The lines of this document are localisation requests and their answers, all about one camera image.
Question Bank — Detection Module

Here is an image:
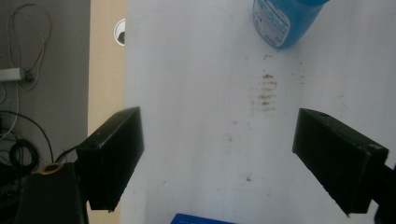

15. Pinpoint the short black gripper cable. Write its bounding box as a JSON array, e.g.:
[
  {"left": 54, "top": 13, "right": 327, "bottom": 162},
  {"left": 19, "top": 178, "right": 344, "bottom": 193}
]
[{"left": 54, "top": 145, "right": 79, "bottom": 164}]

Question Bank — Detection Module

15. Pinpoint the dark blue box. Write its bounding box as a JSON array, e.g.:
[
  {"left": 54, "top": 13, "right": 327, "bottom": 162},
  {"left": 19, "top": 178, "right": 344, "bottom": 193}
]
[{"left": 170, "top": 213, "right": 237, "bottom": 224}]

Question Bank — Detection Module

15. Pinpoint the white cable grommet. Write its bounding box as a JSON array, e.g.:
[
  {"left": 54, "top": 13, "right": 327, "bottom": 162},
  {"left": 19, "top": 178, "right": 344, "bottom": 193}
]
[{"left": 113, "top": 18, "right": 126, "bottom": 48}]

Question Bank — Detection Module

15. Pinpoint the thin black cable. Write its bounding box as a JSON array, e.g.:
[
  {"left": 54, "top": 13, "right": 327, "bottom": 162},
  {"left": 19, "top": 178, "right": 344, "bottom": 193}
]
[{"left": 0, "top": 110, "right": 55, "bottom": 163}]

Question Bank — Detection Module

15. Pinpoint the cables and power strip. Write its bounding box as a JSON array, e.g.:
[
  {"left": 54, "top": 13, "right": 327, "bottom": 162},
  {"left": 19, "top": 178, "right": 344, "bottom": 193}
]
[{"left": 0, "top": 3, "right": 53, "bottom": 141}]

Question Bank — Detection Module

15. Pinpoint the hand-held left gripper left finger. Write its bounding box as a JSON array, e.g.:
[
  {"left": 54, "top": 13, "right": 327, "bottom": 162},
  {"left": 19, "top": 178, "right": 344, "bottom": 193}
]
[{"left": 76, "top": 106, "right": 146, "bottom": 213}]

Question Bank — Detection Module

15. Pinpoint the grey power strip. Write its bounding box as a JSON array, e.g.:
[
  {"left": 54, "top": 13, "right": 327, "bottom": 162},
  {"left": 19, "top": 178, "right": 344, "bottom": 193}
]
[{"left": 0, "top": 67, "right": 27, "bottom": 83}]

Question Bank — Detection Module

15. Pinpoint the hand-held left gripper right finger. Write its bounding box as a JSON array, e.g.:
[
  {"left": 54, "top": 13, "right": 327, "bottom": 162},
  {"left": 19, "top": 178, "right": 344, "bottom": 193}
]
[{"left": 291, "top": 107, "right": 390, "bottom": 217}]

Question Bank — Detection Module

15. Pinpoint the blue plastic bottle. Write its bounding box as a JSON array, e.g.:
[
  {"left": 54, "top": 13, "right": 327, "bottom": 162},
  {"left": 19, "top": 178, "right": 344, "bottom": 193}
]
[{"left": 251, "top": 0, "right": 331, "bottom": 50}]

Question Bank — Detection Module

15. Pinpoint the coiled black cable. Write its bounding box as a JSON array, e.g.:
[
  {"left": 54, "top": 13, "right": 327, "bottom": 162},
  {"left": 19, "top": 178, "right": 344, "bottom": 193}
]
[{"left": 8, "top": 137, "right": 41, "bottom": 174}]

